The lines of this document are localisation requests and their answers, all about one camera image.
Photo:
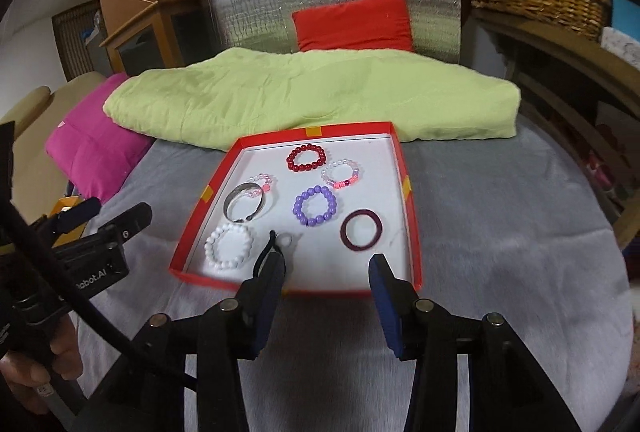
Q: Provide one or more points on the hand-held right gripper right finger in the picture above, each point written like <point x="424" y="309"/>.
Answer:
<point x="390" y="312"/>

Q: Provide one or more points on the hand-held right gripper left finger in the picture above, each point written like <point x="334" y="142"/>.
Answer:
<point x="265" y="307"/>

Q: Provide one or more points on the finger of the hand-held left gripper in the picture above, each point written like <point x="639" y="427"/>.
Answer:
<point x="130" y="219"/>
<point x="80" y="214"/>

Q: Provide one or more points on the red cardboard box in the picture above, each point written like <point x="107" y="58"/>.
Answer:
<point x="320" y="262"/>

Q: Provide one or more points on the silver metal bangle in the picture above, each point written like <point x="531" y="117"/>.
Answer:
<point x="232" y="202"/>

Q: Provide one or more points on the person's left hand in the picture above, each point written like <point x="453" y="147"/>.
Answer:
<point x="20" y="377"/>

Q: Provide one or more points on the magenta pillow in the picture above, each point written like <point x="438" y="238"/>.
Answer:
<point x="95" y="147"/>

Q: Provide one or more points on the beige sofa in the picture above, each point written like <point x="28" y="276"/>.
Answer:
<point x="35" y="132"/>

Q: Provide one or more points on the grey blanket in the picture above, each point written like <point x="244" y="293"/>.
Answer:
<point x="500" y="237"/>

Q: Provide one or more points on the light green pillow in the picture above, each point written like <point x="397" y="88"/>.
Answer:
<point x="300" y="92"/>

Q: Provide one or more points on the red pillow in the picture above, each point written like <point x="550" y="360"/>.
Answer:
<point x="350" y="24"/>

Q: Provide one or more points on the wooden shelf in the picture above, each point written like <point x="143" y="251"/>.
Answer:
<point x="565" y="77"/>

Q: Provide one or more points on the blue book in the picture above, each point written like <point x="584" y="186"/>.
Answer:
<point x="625" y="17"/>

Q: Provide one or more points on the yellow wooden frame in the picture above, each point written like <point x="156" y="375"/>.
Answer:
<point x="67" y="203"/>

